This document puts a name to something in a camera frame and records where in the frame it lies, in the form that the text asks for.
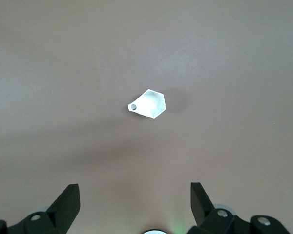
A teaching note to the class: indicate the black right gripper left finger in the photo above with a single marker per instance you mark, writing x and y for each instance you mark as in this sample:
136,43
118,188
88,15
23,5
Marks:
61,214

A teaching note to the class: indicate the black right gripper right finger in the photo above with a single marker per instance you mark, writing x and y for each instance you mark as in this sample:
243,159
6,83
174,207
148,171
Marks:
210,219

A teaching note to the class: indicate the white angular faceted cup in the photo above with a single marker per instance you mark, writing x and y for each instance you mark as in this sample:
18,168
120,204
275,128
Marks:
149,104

